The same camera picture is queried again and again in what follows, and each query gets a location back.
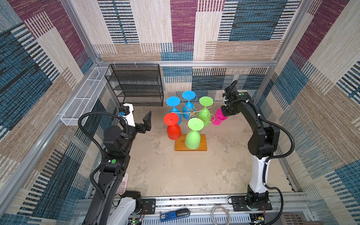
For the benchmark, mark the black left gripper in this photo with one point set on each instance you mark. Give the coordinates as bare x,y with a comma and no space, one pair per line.
139,129

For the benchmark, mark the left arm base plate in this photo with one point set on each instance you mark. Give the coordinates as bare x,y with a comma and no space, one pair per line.
148,206

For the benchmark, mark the wooden rack base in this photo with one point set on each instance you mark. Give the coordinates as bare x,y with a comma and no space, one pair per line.
180,144

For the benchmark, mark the blue black stapler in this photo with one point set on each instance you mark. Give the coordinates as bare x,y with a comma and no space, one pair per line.
173,215

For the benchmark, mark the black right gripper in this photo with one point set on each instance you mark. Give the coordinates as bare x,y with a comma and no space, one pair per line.
226,113

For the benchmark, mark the red wine glass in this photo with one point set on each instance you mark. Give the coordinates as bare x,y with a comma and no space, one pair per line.
173,128

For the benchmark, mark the green wine glass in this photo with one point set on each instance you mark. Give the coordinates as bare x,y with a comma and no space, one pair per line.
193,137
204,114

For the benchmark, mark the gold wire glass rack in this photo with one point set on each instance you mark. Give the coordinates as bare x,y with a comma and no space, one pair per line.
194,111

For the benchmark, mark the back green wine glass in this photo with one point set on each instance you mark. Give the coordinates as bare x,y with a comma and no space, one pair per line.
204,114

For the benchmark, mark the back blue wine glass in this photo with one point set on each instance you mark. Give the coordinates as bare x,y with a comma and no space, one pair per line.
188,96

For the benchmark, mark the white wire basket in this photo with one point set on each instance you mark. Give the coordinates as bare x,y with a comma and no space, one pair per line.
86,97

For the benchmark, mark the aluminium mounting rail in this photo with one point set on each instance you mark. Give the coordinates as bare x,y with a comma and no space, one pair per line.
204,210

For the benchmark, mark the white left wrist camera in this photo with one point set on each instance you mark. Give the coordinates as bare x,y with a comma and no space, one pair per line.
126,111

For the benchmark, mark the magenta wine glass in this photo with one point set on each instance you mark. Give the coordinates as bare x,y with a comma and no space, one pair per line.
219,117

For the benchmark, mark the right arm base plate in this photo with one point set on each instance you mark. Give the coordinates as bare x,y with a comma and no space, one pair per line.
242,204

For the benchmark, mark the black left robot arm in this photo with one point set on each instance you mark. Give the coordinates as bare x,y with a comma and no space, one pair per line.
115,158

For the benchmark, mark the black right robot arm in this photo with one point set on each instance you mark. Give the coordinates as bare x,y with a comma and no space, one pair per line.
262,146

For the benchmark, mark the left blue wine glass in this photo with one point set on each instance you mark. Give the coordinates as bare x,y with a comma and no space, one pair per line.
174,102

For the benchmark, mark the front green wine glass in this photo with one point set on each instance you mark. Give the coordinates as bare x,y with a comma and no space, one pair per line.
193,137

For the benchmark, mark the white pink calculator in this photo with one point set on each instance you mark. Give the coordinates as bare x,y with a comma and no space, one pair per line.
123,185

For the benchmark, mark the blue wine glass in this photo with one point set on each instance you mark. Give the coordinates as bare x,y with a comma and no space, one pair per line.
174,102
188,96

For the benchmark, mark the black mesh shelf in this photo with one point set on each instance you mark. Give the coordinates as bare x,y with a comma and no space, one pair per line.
137,84

